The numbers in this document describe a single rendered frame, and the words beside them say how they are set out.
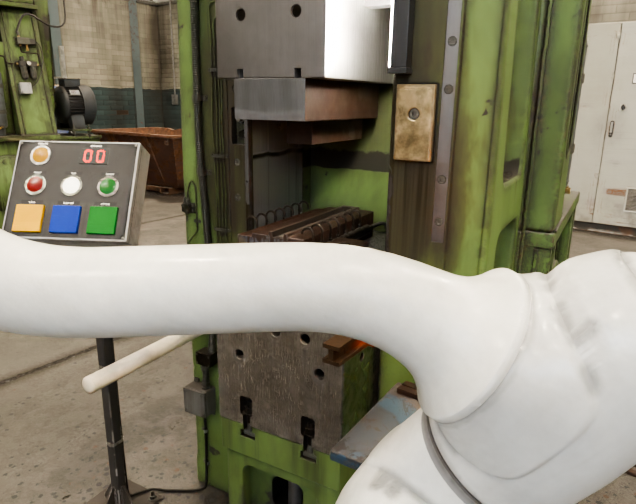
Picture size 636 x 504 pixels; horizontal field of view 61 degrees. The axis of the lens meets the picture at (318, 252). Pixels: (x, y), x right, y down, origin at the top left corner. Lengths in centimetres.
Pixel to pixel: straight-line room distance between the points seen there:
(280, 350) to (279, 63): 68
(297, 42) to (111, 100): 932
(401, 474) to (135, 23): 1070
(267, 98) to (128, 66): 948
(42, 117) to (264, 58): 492
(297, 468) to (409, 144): 87
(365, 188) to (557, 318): 146
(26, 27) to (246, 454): 531
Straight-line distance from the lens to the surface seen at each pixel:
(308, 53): 127
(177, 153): 759
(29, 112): 610
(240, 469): 166
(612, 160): 639
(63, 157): 164
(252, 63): 135
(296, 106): 128
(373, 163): 172
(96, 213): 153
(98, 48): 1046
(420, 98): 128
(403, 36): 129
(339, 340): 79
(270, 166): 163
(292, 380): 139
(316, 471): 149
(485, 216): 129
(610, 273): 32
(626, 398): 32
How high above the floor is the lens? 132
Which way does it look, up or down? 16 degrees down
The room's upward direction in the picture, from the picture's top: 1 degrees clockwise
